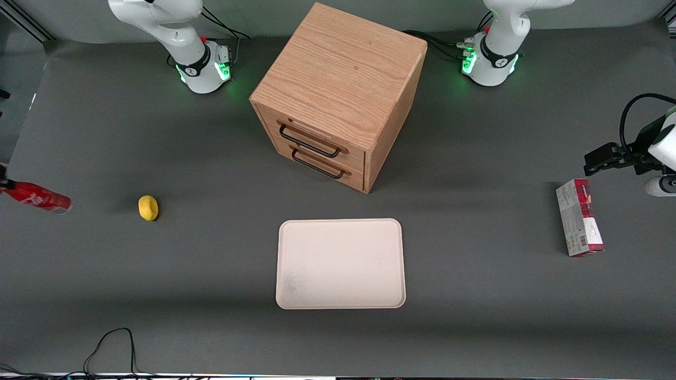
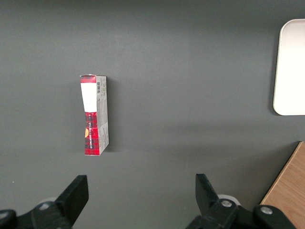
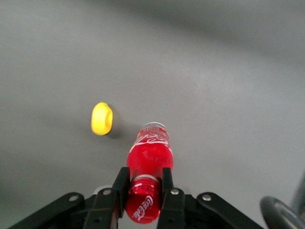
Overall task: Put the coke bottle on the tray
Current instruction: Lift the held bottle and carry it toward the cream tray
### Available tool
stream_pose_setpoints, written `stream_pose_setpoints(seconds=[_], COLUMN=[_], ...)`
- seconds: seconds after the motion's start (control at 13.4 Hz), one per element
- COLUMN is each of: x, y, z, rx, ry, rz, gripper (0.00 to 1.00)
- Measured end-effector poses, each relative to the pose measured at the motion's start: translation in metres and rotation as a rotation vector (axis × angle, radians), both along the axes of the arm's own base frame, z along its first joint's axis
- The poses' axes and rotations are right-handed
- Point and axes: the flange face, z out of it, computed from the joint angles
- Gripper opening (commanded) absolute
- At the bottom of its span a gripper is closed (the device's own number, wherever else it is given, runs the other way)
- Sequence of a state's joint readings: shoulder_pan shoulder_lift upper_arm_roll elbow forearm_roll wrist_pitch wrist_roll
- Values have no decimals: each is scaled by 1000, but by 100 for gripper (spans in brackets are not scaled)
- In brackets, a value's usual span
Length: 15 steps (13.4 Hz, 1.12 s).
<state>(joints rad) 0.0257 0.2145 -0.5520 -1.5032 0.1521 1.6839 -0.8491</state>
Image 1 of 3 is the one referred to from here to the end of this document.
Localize dark grey table mat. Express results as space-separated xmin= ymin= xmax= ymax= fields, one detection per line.
xmin=0 ymin=21 xmax=676 ymax=377

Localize black looped floor cable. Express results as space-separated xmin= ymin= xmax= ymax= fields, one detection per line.
xmin=82 ymin=327 xmax=159 ymax=378

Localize black left arm base cables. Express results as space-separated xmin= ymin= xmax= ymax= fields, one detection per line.
xmin=402 ymin=12 xmax=495 ymax=60

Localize grey and red carton box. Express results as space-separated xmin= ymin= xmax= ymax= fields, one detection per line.
xmin=556 ymin=178 xmax=605 ymax=258

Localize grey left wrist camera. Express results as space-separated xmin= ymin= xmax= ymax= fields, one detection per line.
xmin=644 ymin=175 xmax=676 ymax=197

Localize wooden drawer front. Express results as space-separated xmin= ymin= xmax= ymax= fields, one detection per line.
xmin=256 ymin=104 xmax=367 ymax=175
xmin=266 ymin=137 xmax=365 ymax=192

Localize yellow lemon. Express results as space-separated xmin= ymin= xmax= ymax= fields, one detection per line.
xmin=138 ymin=195 xmax=159 ymax=222

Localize black arm base cables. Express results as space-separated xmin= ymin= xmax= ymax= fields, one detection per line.
xmin=199 ymin=7 xmax=252 ymax=67
xmin=402 ymin=12 xmax=495 ymax=60

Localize red coke bottle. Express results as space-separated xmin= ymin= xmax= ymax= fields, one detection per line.
xmin=0 ymin=179 xmax=72 ymax=215

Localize black metal drawer handle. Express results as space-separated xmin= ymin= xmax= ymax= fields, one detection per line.
xmin=291 ymin=148 xmax=346 ymax=179
xmin=278 ymin=123 xmax=342 ymax=158

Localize wooden drawer cabinet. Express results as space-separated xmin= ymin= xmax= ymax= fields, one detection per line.
xmin=249 ymin=2 xmax=428 ymax=194

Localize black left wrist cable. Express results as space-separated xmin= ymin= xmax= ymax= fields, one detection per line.
xmin=619 ymin=93 xmax=676 ymax=155

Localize black right arm base cables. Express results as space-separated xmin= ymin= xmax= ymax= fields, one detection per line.
xmin=199 ymin=7 xmax=252 ymax=67

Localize beige rectangular tray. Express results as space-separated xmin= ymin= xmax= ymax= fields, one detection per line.
xmin=275 ymin=218 xmax=407 ymax=310

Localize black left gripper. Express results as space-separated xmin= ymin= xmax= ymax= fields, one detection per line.
xmin=584 ymin=115 xmax=666 ymax=177

